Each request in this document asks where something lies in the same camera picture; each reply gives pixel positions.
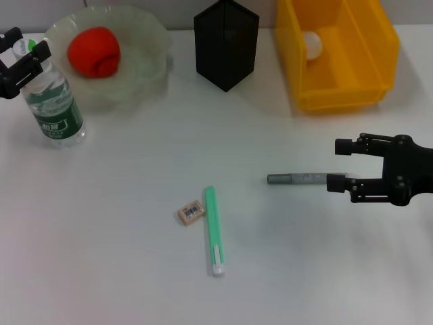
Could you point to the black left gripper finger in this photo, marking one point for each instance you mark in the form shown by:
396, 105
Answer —
40, 52
10, 39

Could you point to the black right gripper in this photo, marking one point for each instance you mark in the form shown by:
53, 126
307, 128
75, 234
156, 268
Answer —
409, 169

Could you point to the orange toy fruit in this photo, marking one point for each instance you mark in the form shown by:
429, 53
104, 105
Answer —
93, 50

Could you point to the clear green-label water bottle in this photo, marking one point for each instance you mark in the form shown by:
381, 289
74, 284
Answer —
57, 115

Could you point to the white paper ball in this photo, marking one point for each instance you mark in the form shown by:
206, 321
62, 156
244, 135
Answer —
313, 45

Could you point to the green pen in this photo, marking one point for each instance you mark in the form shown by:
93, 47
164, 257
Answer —
213, 230

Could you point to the beige eraser with barcode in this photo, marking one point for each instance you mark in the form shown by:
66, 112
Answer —
192, 213

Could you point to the grey glitter pen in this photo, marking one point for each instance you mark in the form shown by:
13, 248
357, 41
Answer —
294, 178

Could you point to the pale green glass fruit plate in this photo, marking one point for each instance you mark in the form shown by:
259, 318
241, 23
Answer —
142, 50

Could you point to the black mesh pen holder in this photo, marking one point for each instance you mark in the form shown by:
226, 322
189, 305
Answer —
225, 47

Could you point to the yellow plastic bin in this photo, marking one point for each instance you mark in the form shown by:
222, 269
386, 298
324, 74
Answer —
348, 67

